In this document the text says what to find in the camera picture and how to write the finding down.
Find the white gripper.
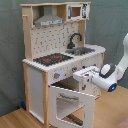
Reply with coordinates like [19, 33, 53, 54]
[73, 66, 99, 85]

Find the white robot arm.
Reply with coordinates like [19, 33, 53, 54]
[73, 33, 128, 92]

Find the wooden toy kitchen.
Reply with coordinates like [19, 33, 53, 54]
[22, 2, 105, 128]

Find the right red stove knob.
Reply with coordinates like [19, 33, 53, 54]
[72, 66, 78, 72]

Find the white oven door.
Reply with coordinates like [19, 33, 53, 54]
[49, 86, 95, 128]

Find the grey toy sink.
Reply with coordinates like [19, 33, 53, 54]
[65, 47, 95, 56]

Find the black toy faucet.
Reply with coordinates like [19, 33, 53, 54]
[67, 33, 82, 49]

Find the black toy stovetop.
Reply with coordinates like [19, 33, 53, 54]
[34, 53, 71, 66]

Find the toy microwave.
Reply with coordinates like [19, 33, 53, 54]
[66, 3, 90, 21]

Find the grey range hood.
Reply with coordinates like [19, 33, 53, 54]
[35, 5, 64, 27]

